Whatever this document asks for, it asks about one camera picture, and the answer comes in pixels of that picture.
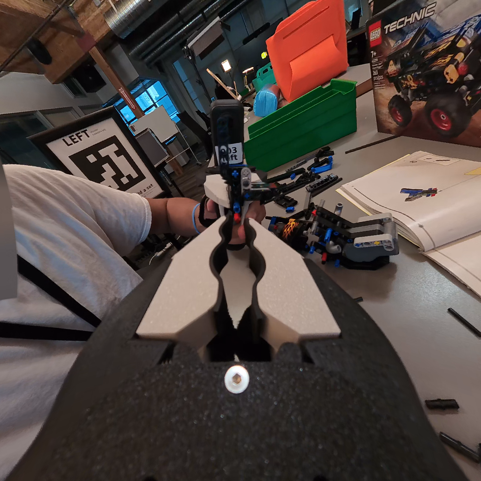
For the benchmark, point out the framed marker sign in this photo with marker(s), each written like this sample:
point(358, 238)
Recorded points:
point(105, 158)

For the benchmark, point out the black lego connector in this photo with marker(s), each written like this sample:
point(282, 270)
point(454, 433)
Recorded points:
point(441, 404)

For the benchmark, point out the open instruction booklet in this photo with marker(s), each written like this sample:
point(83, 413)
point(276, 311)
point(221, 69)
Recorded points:
point(421, 195)

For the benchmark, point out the silver ventilation duct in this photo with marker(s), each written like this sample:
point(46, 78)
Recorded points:
point(127, 17)

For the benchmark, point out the lego set box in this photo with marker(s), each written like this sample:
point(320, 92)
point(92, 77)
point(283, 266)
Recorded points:
point(432, 75)

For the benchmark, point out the small black blue lego assembly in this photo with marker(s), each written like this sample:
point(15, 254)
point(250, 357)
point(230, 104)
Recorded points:
point(246, 186)

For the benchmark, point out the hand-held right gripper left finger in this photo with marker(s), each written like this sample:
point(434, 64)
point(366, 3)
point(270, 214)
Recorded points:
point(180, 293)

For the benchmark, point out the person's left hand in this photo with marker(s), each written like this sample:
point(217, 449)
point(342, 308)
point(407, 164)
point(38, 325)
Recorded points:
point(255, 215)

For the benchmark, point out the green plastic bin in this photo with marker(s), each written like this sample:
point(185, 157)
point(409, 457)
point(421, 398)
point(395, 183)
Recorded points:
point(300, 127)

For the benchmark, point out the whiteboard on stand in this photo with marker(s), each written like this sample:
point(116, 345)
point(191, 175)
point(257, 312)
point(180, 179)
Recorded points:
point(156, 122)

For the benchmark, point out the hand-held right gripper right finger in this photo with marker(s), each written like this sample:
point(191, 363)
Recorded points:
point(297, 297)

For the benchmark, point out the blue wristband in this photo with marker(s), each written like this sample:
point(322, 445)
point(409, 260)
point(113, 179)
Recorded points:
point(195, 220)

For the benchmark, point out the pile of loose lego pieces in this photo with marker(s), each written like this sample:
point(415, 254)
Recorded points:
point(312, 176)

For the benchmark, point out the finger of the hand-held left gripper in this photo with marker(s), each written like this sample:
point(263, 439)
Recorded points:
point(258, 178)
point(217, 191)

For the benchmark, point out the black grey lego truck chassis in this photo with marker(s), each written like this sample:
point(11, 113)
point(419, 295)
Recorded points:
point(338, 233)

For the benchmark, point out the person's left forearm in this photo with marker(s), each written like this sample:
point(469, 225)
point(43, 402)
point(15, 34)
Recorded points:
point(171, 214)

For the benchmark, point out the long black lego axle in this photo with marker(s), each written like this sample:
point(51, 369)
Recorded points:
point(372, 144)

